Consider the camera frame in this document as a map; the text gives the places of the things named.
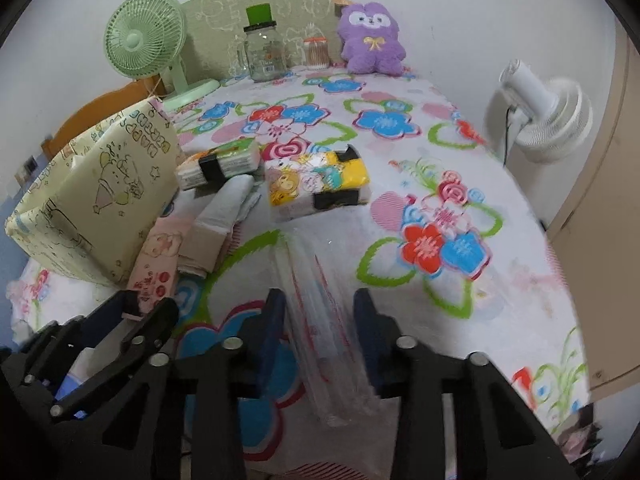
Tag clear plastic sleeve pack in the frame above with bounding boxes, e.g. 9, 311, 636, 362
272, 232, 380, 427

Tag pink tissue pack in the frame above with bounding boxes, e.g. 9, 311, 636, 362
127, 218, 191, 316

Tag white cloth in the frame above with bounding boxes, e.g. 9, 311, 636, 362
177, 174, 260, 278

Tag yellow cartoon tissue pack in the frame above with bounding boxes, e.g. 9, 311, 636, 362
266, 145, 371, 221

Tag green tissue pack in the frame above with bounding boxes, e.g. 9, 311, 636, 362
176, 138, 262, 191

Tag yellow cartoon storage box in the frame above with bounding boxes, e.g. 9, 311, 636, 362
4, 98, 183, 286

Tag floral tablecloth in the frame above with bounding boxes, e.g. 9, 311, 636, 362
30, 70, 589, 479

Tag beige door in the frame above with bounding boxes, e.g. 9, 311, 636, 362
549, 27, 639, 400

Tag wooden bed headboard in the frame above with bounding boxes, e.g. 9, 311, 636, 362
41, 75, 166, 162

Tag white floor fan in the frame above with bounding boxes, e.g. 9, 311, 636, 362
485, 60, 593, 165

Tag toothpick jar orange lid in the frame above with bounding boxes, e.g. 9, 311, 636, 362
303, 36, 331, 70

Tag glass mason jar mug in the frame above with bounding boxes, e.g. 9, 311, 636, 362
238, 21, 288, 82

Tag green desk fan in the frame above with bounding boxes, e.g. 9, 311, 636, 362
103, 0, 220, 112

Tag purple plush bunny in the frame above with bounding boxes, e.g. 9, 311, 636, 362
337, 2, 407, 77

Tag green cup on jar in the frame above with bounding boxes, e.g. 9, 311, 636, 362
245, 3, 272, 27

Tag green patterned board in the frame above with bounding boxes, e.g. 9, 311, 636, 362
181, 0, 340, 82

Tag wall power socket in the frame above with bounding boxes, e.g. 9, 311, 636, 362
14, 156, 38, 185

